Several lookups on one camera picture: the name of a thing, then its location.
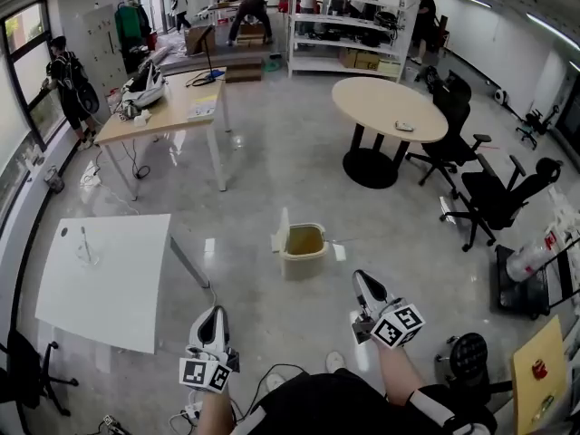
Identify wooden desk with white legs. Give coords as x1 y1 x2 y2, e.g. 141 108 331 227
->
93 66 233 202

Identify black platform trolley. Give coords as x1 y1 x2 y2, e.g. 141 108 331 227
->
492 244 553 322

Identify black and teal scooter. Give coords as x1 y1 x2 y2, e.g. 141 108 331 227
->
515 104 562 150

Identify green clothes on rack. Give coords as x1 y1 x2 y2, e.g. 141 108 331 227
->
113 0 153 74

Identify person's black clothing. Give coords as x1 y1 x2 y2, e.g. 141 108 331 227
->
229 367 498 435

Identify white cabinet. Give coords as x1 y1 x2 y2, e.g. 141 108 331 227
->
81 4 130 95

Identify yellow wooden board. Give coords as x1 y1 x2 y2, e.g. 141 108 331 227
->
510 314 571 435

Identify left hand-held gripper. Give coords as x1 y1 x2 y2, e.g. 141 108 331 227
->
179 305 241 394

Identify person's left forearm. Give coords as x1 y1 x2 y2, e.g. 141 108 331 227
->
194 388 237 435

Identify black round stool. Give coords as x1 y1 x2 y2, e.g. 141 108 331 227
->
434 332 514 408

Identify beige trash bin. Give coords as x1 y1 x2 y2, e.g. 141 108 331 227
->
270 207 328 282

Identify black desk lamp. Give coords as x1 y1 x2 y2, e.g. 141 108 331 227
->
185 24 227 88

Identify white rectangular table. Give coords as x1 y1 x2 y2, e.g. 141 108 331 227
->
34 213 212 355

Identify white metal shelf rack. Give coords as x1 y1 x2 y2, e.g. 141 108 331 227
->
285 0 419 84

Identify person's right forearm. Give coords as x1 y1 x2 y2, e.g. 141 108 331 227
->
377 343 430 408

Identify clear plastic bag roll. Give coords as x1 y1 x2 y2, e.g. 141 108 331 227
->
505 237 557 284

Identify black office chair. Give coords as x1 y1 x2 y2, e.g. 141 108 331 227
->
404 72 493 189
439 154 564 254
0 327 80 425

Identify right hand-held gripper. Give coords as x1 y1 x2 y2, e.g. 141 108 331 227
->
351 269 427 349

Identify round beige table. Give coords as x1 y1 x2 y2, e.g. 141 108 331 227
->
331 76 450 190

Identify small grey waste basket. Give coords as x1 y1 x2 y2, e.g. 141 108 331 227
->
43 165 65 195

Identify clear plastic trash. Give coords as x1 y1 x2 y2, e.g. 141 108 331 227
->
73 226 102 267

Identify white and grey bag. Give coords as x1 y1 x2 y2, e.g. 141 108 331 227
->
117 58 166 118

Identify white and yellow booklet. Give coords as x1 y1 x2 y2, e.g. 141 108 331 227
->
186 93 219 123

